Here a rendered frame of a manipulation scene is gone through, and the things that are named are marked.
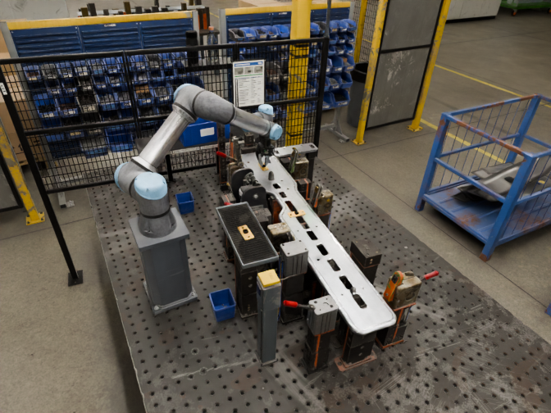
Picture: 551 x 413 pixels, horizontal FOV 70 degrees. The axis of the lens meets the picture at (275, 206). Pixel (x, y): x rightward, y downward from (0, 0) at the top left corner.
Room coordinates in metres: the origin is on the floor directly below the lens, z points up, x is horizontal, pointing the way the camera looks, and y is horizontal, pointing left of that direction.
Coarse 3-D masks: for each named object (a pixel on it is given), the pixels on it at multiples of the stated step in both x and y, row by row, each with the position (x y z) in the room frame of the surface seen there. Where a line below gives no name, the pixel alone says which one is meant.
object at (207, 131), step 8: (200, 120) 2.35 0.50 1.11; (208, 120) 2.38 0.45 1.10; (192, 128) 2.16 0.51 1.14; (200, 128) 2.19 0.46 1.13; (208, 128) 2.21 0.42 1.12; (216, 128) 2.24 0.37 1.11; (184, 136) 2.14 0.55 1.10; (192, 136) 2.16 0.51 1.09; (200, 136) 2.19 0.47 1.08; (208, 136) 2.21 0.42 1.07; (216, 136) 2.24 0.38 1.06; (184, 144) 2.14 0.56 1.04; (192, 144) 2.16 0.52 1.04
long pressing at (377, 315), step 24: (288, 192) 1.73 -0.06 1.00; (288, 216) 1.52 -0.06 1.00; (312, 216) 1.52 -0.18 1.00; (336, 240) 1.36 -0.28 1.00; (312, 264) 1.19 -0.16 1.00; (336, 264) 1.20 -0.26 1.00; (336, 288) 1.07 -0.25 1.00; (360, 288) 1.07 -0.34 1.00; (360, 312) 0.95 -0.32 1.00; (384, 312) 0.96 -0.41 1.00
